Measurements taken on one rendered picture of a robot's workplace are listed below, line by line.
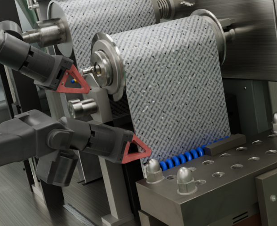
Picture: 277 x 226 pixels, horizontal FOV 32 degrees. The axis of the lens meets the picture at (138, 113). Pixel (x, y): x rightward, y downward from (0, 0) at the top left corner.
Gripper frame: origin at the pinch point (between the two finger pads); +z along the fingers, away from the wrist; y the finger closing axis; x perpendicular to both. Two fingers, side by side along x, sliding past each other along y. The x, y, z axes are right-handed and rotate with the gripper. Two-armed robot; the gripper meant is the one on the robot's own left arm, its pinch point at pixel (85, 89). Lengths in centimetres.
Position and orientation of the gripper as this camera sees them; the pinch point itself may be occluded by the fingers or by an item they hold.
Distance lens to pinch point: 101.6
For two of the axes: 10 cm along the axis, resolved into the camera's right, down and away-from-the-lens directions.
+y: 4.9, 1.1, -8.7
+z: 7.8, 3.9, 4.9
